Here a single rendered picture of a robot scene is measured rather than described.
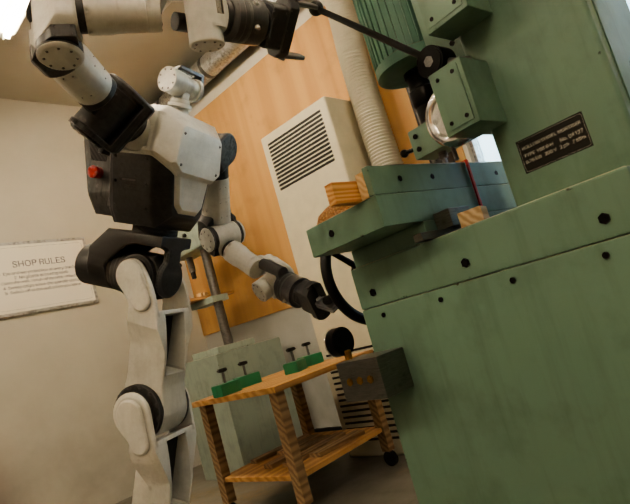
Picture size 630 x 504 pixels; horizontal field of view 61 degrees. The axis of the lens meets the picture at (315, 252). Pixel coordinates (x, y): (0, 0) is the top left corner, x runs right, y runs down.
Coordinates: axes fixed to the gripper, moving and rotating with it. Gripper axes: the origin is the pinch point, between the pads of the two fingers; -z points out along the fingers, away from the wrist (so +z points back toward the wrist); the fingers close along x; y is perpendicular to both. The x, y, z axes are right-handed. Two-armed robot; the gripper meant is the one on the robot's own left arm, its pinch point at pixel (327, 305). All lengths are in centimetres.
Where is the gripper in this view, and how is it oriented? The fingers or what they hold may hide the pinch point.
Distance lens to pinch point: 143.3
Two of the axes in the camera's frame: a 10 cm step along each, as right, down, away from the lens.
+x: -3.4, -7.5, -5.7
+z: -6.6, -2.4, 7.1
